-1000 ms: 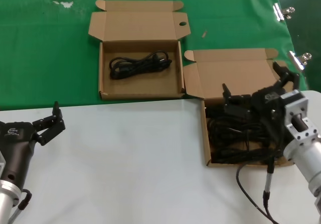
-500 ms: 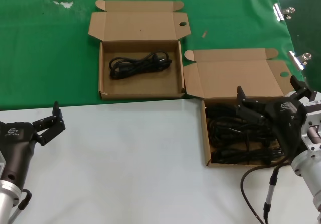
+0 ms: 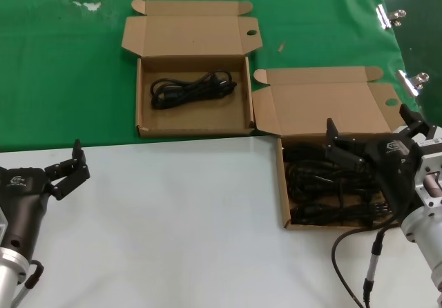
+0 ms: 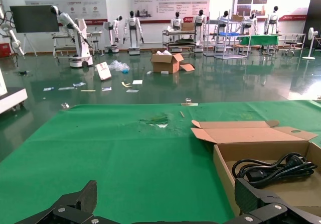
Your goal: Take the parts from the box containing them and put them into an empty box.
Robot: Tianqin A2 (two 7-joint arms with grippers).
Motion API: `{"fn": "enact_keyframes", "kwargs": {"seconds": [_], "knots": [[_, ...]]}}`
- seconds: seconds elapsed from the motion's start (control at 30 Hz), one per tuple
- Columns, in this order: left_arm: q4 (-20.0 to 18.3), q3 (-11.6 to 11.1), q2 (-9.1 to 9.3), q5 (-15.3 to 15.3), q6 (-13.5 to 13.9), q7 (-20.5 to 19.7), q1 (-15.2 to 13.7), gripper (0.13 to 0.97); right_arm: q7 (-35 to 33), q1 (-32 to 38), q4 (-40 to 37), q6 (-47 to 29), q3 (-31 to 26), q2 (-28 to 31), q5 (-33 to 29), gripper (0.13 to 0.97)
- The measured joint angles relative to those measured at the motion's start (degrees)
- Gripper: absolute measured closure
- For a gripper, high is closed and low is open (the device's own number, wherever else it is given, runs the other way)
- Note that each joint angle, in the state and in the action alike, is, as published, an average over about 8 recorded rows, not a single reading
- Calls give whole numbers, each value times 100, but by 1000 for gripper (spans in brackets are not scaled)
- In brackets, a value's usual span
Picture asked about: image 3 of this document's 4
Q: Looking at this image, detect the brown cardboard box open lid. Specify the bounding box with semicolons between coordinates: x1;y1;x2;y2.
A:
121;0;263;139
251;65;418;232

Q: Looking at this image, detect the green tablecloth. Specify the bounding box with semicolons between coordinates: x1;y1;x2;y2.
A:
0;0;428;154

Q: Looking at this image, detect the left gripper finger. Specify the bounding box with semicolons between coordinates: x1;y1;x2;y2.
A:
44;139;92;202

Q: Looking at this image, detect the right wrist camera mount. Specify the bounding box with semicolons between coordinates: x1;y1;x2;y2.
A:
393;123;442;209

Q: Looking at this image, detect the silver binder clip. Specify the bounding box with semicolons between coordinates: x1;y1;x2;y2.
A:
396;69;432;97
375;4;407;30

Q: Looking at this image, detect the black power cable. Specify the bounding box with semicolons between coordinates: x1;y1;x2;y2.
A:
285;160;385;200
282;142;329;162
289;199;397;227
149;70;239;110

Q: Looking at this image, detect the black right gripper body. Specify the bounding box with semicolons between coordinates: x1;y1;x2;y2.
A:
365;135;424;223

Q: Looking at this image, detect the right arm thick black cable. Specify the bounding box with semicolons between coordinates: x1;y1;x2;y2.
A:
331;217;403;308

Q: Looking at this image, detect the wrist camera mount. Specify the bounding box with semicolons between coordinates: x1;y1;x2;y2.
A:
393;123;442;209
0;206;10;244

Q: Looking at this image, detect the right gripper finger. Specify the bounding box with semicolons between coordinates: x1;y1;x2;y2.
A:
324;117;372;175
399;103;436;140

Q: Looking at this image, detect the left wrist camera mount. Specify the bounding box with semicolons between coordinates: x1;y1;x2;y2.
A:
0;206;10;244

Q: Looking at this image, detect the right arm cable silver connector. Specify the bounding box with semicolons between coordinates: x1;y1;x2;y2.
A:
362;229;390;308

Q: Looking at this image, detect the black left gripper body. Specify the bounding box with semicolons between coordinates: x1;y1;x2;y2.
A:
0;165;53;259

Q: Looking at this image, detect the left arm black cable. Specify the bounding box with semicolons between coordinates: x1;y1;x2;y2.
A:
10;258;46;308

